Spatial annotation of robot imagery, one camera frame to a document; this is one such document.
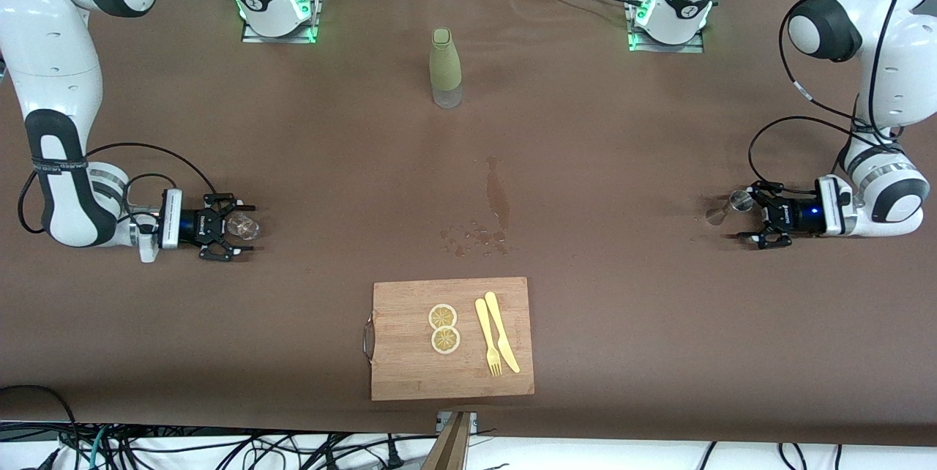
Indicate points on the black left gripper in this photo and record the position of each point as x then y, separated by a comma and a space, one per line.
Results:
796, 215

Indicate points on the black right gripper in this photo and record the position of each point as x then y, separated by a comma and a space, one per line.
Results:
192, 224

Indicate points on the clear glass cup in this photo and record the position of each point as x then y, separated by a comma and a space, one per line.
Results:
244, 226

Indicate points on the metal jigger measuring cup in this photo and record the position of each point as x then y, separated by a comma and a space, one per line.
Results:
728, 208

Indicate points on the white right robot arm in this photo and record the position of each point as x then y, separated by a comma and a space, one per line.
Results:
55, 75

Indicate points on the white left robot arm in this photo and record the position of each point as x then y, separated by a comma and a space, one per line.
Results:
897, 53

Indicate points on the brown table cover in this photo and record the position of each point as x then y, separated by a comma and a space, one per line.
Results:
219, 323

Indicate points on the lemon slice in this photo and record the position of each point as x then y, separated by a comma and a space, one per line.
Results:
443, 316
445, 340

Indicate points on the wooden cutting board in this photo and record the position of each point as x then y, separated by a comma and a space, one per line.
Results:
454, 375

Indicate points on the green sleeved glass bottle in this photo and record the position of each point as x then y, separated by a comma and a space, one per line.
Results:
446, 64

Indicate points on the yellow plastic fork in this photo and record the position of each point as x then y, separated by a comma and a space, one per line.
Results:
486, 334

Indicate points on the black power plug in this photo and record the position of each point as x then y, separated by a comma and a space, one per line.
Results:
394, 454

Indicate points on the yellow plastic knife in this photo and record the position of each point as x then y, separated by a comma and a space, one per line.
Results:
501, 331

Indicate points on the wooden beam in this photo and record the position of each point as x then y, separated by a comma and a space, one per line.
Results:
448, 448

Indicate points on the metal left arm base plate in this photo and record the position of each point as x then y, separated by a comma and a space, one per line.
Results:
695, 47

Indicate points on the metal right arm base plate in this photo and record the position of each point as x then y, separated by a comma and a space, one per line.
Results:
307, 34

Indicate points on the metal clamp bracket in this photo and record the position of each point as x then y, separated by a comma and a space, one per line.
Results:
472, 420

